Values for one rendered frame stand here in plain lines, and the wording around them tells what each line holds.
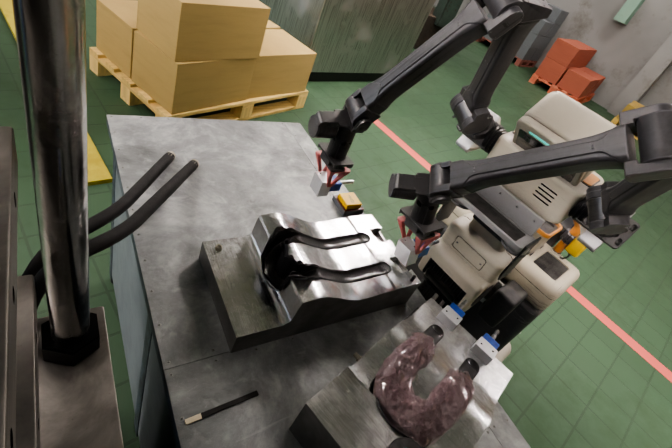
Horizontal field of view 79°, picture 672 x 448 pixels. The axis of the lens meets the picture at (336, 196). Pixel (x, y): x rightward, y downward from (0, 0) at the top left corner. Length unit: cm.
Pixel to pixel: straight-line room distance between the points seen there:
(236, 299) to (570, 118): 91
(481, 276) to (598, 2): 902
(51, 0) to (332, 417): 70
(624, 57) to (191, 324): 951
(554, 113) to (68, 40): 104
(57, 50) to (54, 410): 60
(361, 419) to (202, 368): 32
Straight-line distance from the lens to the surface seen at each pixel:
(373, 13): 434
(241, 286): 95
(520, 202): 126
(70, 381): 92
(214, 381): 90
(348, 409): 82
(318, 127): 102
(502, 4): 92
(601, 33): 1005
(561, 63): 855
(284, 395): 92
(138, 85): 301
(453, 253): 144
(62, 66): 52
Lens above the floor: 160
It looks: 35 degrees down
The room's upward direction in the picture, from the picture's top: 25 degrees clockwise
